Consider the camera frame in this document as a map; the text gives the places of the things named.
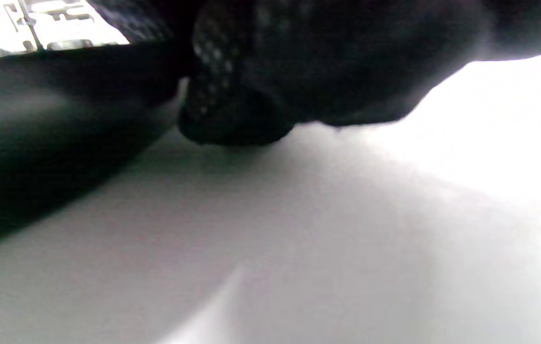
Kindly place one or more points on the person's right hand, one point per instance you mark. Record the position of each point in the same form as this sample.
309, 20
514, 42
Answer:
337, 62

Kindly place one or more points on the black plastic tray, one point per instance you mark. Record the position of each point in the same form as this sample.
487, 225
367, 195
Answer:
41, 143

